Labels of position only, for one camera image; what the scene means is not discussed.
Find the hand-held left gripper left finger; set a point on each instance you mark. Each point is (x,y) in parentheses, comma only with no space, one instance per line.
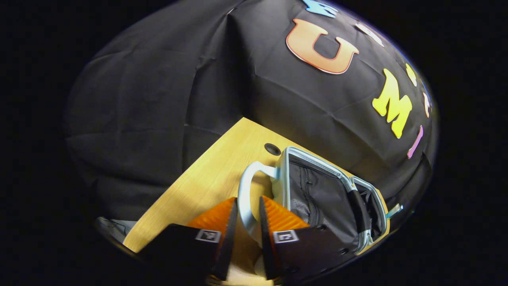
(228,238)

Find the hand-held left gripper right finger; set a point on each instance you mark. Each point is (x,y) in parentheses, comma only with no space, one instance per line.
(268,246)

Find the light blue small suitcase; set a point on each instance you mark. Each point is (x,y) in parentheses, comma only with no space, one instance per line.
(317,194)

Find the teal tube bottle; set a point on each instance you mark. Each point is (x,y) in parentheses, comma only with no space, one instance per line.
(394,211)

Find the black backdrop cloth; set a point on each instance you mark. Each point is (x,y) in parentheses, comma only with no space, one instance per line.
(158,99)

